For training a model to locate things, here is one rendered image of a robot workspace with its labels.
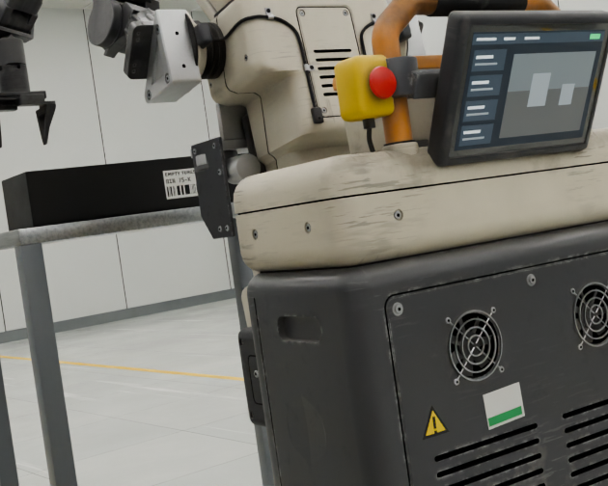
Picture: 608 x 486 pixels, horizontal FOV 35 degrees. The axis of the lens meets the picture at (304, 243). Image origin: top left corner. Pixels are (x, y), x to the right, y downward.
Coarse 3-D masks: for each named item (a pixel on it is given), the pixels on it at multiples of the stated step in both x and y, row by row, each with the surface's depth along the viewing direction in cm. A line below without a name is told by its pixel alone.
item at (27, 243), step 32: (64, 224) 179; (96, 224) 182; (128, 224) 186; (160, 224) 189; (32, 256) 175; (32, 288) 175; (32, 320) 175; (32, 352) 177; (0, 384) 211; (0, 416) 211; (64, 416) 177; (0, 448) 210; (64, 448) 176; (0, 480) 210; (64, 480) 176
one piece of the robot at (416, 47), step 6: (414, 18) 165; (414, 24) 165; (414, 30) 164; (414, 36) 164; (420, 36) 165; (408, 42) 163; (414, 42) 164; (420, 42) 164; (408, 48) 163; (414, 48) 164; (420, 48) 164; (408, 54) 163; (414, 54) 163; (420, 54) 164
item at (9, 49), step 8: (0, 40) 183; (8, 40) 183; (16, 40) 184; (0, 48) 183; (8, 48) 183; (16, 48) 184; (0, 56) 183; (8, 56) 183; (16, 56) 183; (24, 56) 185; (0, 64) 183; (8, 64) 183; (16, 64) 184; (24, 64) 185
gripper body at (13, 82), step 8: (0, 72) 183; (8, 72) 183; (16, 72) 183; (24, 72) 184; (0, 80) 183; (8, 80) 183; (16, 80) 183; (24, 80) 184; (0, 88) 184; (8, 88) 183; (16, 88) 183; (24, 88) 184; (0, 96) 181; (8, 96) 182; (16, 96) 183
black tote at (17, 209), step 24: (72, 168) 192; (96, 168) 194; (120, 168) 197; (144, 168) 200; (168, 168) 203; (192, 168) 206; (24, 192) 189; (48, 192) 189; (72, 192) 192; (96, 192) 194; (120, 192) 197; (144, 192) 200; (168, 192) 203; (192, 192) 206; (24, 216) 191; (48, 216) 189; (72, 216) 191; (96, 216) 194
